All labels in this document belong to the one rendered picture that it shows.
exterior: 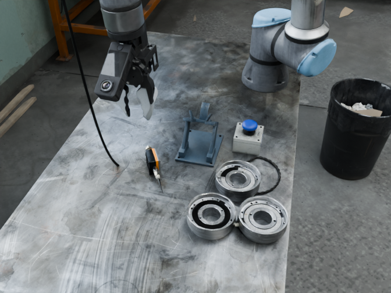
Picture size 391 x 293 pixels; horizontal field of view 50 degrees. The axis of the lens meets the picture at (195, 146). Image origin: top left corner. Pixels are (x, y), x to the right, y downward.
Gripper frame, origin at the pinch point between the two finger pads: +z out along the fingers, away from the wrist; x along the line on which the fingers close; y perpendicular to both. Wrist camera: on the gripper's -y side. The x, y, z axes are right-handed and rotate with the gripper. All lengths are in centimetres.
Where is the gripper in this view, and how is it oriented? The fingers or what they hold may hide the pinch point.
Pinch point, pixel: (136, 115)
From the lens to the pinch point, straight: 92.8
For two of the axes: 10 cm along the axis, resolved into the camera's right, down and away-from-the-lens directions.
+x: -9.5, -1.7, 2.7
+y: 3.1, -6.5, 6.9
